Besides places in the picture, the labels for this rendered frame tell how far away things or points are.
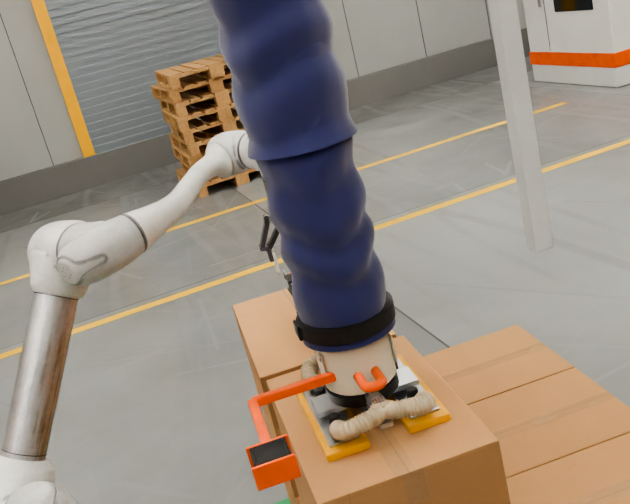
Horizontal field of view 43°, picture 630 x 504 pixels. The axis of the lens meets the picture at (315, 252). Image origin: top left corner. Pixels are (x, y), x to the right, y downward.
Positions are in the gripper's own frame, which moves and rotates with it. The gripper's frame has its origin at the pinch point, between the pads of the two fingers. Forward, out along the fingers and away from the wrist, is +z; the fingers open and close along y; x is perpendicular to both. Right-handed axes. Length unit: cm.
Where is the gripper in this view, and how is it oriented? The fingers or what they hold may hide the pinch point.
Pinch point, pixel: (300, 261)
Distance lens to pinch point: 221.6
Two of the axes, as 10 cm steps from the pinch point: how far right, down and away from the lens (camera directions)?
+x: -2.3, -2.7, 9.4
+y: 9.5, -2.9, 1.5
